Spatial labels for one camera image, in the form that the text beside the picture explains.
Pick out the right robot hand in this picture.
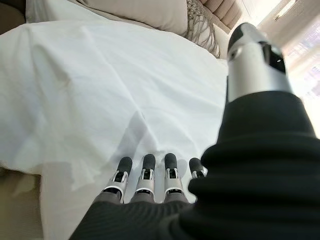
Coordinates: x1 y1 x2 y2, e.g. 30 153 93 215
67 21 320 240

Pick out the white duvet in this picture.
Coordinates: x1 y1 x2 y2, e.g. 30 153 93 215
0 18 231 196

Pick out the brown padded bed base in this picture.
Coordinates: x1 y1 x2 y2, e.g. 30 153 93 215
0 0 27 37

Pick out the fringed woven grey cushion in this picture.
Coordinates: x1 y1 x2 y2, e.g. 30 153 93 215
184 0 221 58

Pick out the brown tufted headboard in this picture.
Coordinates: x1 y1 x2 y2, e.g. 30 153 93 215
202 0 253 28

